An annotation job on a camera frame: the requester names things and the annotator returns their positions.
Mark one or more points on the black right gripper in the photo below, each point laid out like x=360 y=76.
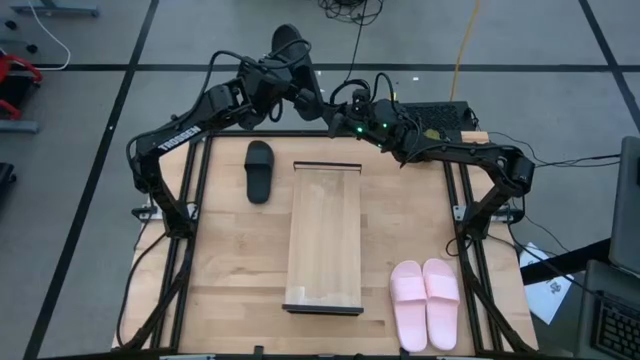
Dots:
x=385 y=125

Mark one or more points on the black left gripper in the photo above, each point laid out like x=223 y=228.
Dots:
x=265 y=87

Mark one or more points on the black rubber slide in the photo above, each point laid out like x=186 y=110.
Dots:
x=287 y=37
x=259 y=175

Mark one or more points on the pink rubber slide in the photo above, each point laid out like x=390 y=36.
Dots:
x=409 y=310
x=441 y=310

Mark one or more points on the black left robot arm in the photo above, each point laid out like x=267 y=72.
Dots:
x=175 y=137

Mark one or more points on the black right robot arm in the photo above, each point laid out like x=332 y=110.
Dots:
x=465 y=152

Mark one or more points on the small green potted plant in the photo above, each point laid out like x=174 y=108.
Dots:
x=432 y=134

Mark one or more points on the grey desk foot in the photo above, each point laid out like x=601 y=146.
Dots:
x=55 y=10

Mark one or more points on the black table beam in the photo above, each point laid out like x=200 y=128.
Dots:
x=565 y=262

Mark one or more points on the white printed paper sheet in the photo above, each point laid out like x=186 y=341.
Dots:
x=547 y=300

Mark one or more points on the black caster wheel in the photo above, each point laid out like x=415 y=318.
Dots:
x=10 y=25
x=32 y=49

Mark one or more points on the red metal cart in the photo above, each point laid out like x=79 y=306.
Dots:
x=20 y=62

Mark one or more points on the grey floor bar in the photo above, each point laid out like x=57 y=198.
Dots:
x=17 y=126

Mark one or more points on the grey laptop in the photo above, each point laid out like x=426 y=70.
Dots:
x=627 y=210

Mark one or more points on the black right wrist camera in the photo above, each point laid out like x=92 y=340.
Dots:
x=361 y=97

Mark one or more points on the black aluminium rig frame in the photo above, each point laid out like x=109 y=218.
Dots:
x=250 y=134

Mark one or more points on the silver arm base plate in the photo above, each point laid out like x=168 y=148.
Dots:
x=142 y=212
x=460 y=212

